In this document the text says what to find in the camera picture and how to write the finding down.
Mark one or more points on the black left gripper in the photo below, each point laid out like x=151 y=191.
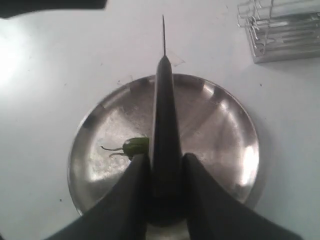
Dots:
x=12 y=8

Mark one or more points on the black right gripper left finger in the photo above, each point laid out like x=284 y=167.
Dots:
x=120 y=214

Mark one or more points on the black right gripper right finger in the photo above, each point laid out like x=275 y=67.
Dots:
x=213 y=214

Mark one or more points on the black kitchen knife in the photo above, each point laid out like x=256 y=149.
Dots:
x=165 y=151

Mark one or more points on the green vegetable piece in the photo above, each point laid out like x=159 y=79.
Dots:
x=131 y=147

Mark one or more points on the clear tape piece upper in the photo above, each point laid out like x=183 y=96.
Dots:
x=174 y=59

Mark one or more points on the chrome wire utensil rack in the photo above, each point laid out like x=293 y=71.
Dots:
x=279 y=30

